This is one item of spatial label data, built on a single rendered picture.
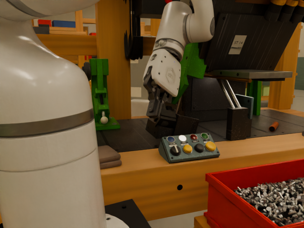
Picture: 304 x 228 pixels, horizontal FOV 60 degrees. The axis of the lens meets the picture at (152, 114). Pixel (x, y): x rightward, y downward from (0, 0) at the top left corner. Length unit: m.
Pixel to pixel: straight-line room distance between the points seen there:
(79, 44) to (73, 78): 1.00
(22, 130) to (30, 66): 0.06
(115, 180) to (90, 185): 0.35
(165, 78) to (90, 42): 0.69
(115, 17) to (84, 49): 0.21
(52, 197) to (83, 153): 0.05
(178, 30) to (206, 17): 0.08
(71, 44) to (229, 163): 0.87
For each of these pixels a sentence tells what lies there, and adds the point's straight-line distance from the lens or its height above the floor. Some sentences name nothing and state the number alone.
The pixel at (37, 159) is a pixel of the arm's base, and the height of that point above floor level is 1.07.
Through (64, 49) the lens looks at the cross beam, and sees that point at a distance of 1.28.
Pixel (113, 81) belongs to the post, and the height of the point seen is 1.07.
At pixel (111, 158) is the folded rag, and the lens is 0.68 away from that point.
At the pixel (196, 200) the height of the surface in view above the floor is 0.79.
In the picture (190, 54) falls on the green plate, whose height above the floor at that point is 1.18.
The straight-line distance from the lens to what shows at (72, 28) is 7.87.
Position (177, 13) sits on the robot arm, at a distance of 0.76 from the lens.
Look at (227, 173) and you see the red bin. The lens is 0.63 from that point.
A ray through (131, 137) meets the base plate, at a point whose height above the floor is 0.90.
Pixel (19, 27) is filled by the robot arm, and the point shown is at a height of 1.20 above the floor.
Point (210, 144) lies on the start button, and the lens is 0.75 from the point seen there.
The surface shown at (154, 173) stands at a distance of 0.68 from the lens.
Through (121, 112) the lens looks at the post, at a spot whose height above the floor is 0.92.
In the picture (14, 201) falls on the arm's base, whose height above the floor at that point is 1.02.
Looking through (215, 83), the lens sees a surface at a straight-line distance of 1.16.
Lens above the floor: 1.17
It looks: 12 degrees down
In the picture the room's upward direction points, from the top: straight up
